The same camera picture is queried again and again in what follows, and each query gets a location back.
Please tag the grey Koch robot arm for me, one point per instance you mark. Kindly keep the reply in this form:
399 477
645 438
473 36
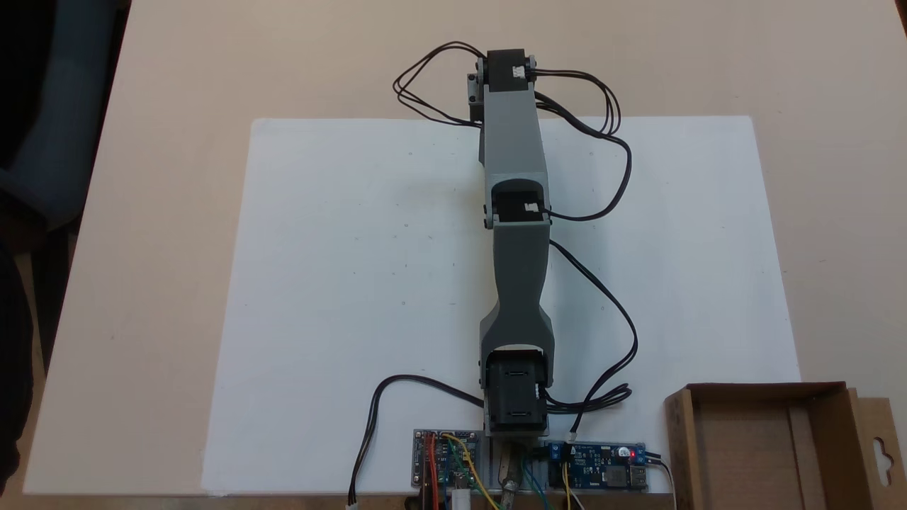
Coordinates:
516 283

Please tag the metal clamp screw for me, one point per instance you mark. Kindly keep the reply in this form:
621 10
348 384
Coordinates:
509 467

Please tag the brown cardboard box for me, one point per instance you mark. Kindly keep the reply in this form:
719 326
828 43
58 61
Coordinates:
772 453

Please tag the blue circuit board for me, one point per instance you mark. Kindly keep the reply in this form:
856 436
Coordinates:
602 467

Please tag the person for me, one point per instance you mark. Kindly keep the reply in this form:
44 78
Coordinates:
13 368

